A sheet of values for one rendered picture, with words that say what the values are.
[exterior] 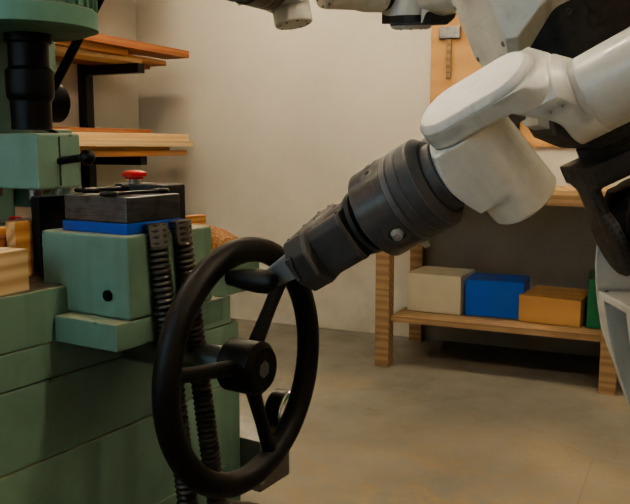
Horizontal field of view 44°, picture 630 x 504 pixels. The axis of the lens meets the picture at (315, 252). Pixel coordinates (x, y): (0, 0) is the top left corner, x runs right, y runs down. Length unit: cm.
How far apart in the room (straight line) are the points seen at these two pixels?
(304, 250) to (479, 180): 17
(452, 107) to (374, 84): 371
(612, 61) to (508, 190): 14
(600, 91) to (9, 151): 72
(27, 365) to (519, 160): 55
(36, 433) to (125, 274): 20
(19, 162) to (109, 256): 24
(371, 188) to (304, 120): 383
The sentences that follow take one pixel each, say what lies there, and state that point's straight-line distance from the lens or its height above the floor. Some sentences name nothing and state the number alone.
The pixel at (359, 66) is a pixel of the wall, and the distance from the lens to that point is 442.
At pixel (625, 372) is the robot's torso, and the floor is 74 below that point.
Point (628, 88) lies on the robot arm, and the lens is 63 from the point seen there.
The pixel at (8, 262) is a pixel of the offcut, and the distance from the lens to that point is 88.
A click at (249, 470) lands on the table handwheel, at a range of 92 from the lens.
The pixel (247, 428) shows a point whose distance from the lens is 125.
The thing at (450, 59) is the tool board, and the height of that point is 150.
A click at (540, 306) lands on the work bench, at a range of 372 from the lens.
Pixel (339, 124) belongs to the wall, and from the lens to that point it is 444.
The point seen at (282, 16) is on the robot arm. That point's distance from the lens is 137.
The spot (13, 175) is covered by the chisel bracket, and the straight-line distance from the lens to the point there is 107.
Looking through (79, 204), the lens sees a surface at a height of 99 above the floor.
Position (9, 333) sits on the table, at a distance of 88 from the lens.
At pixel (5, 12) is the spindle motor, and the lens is 102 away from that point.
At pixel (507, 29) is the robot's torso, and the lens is 96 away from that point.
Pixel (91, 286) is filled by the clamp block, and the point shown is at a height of 90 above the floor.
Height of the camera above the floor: 105
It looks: 8 degrees down
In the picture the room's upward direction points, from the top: straight up
